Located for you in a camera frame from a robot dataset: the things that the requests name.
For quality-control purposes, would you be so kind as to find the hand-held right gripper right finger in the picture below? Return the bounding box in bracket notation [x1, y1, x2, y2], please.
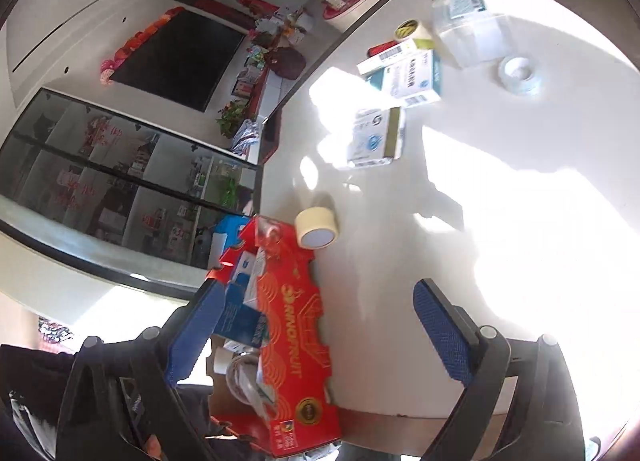
[414, 278, 586, 461]

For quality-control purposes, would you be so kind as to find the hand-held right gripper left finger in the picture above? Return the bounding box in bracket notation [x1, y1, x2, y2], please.
[52, 281, 226, 461]

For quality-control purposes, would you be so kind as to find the blue medicine box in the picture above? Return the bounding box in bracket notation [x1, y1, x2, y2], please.
[215, 286, 271, 348]

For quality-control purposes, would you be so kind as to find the large clear tape ring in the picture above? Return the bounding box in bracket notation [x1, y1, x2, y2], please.
[227, 353, 273, 414]

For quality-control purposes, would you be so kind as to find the red cardboard box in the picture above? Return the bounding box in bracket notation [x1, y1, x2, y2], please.
[205, 216, 343, 459]

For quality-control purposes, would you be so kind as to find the beige tape roll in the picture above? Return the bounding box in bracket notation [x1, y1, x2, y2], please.
[294, 206, 341, 249]

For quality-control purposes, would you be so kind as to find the white green-edged medicine box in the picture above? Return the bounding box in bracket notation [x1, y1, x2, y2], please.
[346, 105, 407, 170]

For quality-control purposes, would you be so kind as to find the narrow white barcode medicine box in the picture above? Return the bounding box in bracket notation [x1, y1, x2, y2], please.
[356, 36, 436, 75]

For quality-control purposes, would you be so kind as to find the transparent plastic box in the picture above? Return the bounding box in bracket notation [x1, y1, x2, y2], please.
[431, 0, 512, 68]

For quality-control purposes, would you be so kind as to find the white blue-logo medicine box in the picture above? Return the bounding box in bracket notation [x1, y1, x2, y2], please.
[232, 248, 266, 292]

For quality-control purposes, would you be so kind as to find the glass display cabinet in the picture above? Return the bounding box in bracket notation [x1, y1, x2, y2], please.
[0, 88, 258, 287]

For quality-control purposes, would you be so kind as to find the striped plastic bag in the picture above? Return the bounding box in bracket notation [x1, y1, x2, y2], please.
[231, 118, 263, 156]

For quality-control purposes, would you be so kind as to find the red-cased smartphone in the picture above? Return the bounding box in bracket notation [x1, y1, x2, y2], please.
[260, 108, 283, 165]

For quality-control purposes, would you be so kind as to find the green potted plant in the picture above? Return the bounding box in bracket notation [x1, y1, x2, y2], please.
[216, 100, 249, 138]

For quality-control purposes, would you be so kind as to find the white low console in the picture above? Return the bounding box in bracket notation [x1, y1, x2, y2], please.
[230, 66, 301, 164]

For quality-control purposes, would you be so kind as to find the white blue-text medicine box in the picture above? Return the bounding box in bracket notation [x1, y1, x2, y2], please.
[366, 50, 444, 108]

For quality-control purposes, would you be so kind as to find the white tape roll red-blue label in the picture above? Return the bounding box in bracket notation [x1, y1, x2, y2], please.
[497, 56, 546, 98]

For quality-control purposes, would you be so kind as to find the black television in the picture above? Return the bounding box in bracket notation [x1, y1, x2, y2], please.
[111, 8, 246, 113]

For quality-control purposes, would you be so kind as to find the dark red basket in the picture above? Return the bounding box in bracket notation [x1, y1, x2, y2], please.
[270, 48, 307, 78]

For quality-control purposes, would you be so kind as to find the white tape roll yellow label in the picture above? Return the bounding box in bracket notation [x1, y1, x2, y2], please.
[394, 18, 435, 51]

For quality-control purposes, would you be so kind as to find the red flower garland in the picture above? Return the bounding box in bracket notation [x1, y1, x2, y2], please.
[100, 5, 186, 87]

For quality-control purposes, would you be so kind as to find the row of colourful packets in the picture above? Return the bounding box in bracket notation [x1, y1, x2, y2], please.
[232, 6, 313, 97]

